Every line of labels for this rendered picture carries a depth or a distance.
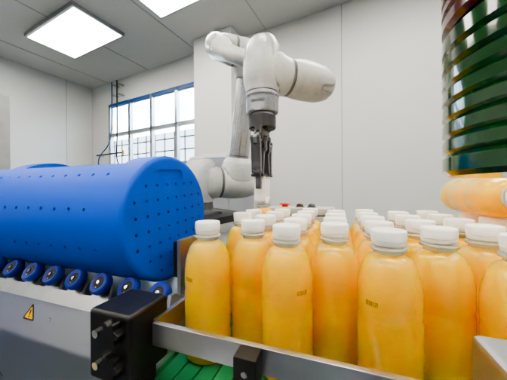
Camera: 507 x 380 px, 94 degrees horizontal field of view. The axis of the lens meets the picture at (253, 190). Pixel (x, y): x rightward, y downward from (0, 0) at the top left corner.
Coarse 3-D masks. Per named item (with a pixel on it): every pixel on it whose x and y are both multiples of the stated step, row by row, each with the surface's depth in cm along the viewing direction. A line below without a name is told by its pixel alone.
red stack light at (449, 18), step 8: (448, 0) 8; (456, 0) 8; (464, 0) 7; (472, 0) 7; (480, 0) 7; (448, 8) 8; (456, 8) 7; (464, 8) 7; (448, 16) 8; (456, 16) 8; (448, 24) 8; (448, 32) 8
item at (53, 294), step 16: (0, 272) 62; (0, 288) 58; (16, 288) 57; (32, 288) 55; (48, 288) 54; (80, 288) 51; (112, 288) 50; (64, 304) 50; (80, 304) 49; (96, 304) 48
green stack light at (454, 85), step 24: (504, 0) 6; (456, 24) 7; (480, 24) 7; (504, 24) 6; (456, 48) 7; (480, 48) 7; (504, 48) 6; (456, 72) 7; (480, 72) 7; (504, 72) 6; (456, 96) 8; (480, 96) 7; (504, 96) 6; (456, 120) 8; (480, 120) 7; (504, 120) 6; (456, 144) 8; (480, 144) 7; (504, 144) 6; (456, 168) 8; (480, 168) 7; (504, 168) 6
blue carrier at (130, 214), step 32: (160, 160) 51; (0, 192) 56; (32, 192) 52; (64, 192) 49; (96, 192) 46; (128, 192) 44; (160, 192) 51; (192, 192) 63; (0, 224) 54; (32, 224) 50; (64, 224) 47; (96, 224) 44; (128, 224) 44; (160, 224) 51; (192, 224) 63; (32, 256) 55; (64, 256) 50; (96, 256) 46; (128, 256) 44; (160, 256) 52
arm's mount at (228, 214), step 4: (216, 208) 136; (224, 212) 123; (228, 212) 124; (232, 212) 125; (204, 216) 106; (208, 216) 106; (212, 216) 107; (216, 216) 108; (220, 216) 108; (224, 216) 109; (228, 216) 112; (232, 216) 115; (220, 220) 106; (224, 220) 109; (228, 220) 112; (232, 220) 115
